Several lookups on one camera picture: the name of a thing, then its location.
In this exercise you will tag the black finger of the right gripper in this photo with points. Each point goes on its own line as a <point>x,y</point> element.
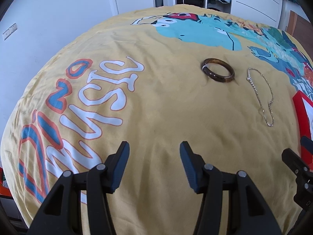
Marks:
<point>307,143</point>
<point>295,163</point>

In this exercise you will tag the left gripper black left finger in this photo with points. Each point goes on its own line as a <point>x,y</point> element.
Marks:
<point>60,213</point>

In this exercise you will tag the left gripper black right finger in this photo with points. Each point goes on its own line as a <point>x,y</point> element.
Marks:
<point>248,212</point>

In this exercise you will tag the dark tortoiseshell bangle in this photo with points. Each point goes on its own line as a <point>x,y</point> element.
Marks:
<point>218,70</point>

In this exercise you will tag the red jewelry box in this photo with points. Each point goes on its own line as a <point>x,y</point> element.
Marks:
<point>303,106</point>

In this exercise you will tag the wooden headboard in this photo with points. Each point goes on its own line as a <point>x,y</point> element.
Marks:
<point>301,29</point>

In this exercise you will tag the yellow dinosaur print duvet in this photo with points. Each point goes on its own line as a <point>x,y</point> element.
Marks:
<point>137,77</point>

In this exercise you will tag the folded black clothes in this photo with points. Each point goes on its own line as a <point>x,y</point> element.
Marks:
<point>199,3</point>

